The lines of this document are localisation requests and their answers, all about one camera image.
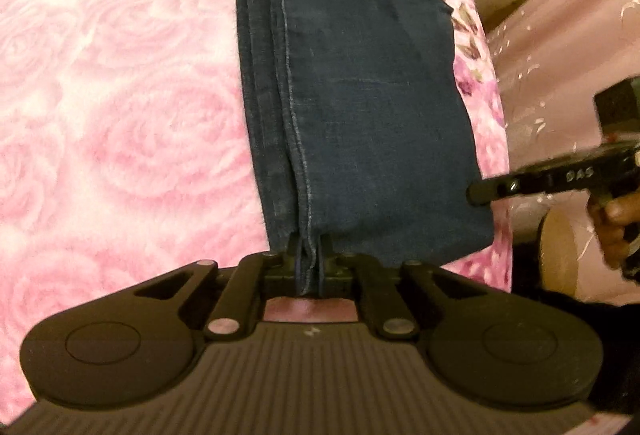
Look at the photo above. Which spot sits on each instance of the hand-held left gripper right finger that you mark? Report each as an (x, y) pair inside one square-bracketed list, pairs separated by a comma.
[(330, 266)]

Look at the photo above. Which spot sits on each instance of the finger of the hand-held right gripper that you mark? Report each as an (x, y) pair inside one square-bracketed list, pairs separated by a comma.
[(505, 187)]

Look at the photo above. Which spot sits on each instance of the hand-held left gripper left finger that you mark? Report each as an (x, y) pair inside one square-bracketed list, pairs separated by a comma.
[(287, 266)]

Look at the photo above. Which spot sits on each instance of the dark blue denim pants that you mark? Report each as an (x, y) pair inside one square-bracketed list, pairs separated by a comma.
[(350, 90)]

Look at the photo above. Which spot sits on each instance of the person's right hand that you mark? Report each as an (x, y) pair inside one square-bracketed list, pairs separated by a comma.
[(617, 225)]

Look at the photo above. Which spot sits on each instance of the purple floral bed sheet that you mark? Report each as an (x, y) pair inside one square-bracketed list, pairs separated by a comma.
[(477, 55)]

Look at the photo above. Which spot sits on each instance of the pink sheer curtain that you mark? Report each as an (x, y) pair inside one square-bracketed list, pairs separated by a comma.
[(565, 15)]

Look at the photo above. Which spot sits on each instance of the pink rose-pattern blanket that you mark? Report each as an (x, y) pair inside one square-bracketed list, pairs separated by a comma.
[(125, 115)]

